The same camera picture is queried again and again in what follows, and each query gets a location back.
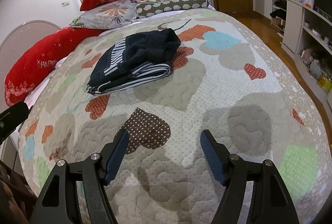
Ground navy striped pants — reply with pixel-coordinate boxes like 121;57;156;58
87;28;181;95

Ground red pillow near headboard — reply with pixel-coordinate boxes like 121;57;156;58
4;26;103;107

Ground pink round headboard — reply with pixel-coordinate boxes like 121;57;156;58
0;20;61;112

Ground heart patterned quilt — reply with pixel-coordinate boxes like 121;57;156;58
19;9;331;223

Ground grey floral pillow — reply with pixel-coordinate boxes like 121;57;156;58
70;0;140;30

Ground white shelf unit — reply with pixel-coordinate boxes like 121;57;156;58
268;0;332;108

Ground olive polka dot bolster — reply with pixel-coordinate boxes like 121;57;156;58
136;0;210;18

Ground wall switch plate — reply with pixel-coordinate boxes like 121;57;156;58
61;1;69;7

